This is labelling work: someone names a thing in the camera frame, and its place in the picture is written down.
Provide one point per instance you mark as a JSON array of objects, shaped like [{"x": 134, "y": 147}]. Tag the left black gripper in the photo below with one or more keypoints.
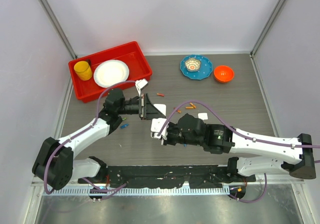
[{"x": 148, "y": 111}]

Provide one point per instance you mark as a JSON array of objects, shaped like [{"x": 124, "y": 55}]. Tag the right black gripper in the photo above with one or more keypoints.
[{"x": 168, "y": 142}]

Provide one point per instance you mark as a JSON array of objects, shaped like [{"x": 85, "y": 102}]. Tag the white remote control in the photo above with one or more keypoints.
[{"x": 162, "y": 108}]

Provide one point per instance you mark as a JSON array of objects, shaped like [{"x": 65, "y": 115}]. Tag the white battery cover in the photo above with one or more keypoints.
[{"x": 203, "y": 116}]

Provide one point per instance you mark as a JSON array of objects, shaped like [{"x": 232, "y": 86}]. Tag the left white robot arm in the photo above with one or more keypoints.
[{"x": 56, "y": 162}]

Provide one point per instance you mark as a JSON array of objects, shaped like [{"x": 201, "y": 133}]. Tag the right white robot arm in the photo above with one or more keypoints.
[{"x": 270, "y": 155}]

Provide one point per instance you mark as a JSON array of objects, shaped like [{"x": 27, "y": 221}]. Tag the red battery far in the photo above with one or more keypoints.
[{"x": 160, "y": 94}]

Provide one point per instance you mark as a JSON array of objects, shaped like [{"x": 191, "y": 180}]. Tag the blue battery left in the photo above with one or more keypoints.
[{"x": 124, "y": 126}]

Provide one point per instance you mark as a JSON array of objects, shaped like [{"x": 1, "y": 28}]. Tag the white paper plate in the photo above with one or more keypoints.
[{"x": 111, "y": 72}]

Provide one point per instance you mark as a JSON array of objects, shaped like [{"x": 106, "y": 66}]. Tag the small patterned bowl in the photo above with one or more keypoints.
[{"x": 192, "y": 64}]

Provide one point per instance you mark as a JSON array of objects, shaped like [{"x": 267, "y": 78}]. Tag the blue plate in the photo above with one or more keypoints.
[{"x": 204, "y": 72}]

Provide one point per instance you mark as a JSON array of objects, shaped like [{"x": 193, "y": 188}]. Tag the orange bowl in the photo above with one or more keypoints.
[{"x": 223, "y": 74}]

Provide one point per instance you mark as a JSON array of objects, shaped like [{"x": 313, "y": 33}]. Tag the red plastic bin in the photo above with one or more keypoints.
[{"x": 130, "y": 53}]

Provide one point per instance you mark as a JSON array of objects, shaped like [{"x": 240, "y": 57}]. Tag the yellow cup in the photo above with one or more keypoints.
[{"x": 83, "y": 70}]

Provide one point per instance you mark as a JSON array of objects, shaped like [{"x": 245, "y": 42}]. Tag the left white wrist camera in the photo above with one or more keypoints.
[{"x": 140, "y": 85}]

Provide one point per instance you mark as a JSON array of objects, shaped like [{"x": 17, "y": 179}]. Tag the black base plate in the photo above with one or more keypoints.
[{"x": 169, "y": 176}]

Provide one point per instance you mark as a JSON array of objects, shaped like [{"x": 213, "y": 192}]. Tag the white slotted cable duct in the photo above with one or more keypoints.
[{"x": 185, "y": 190}]

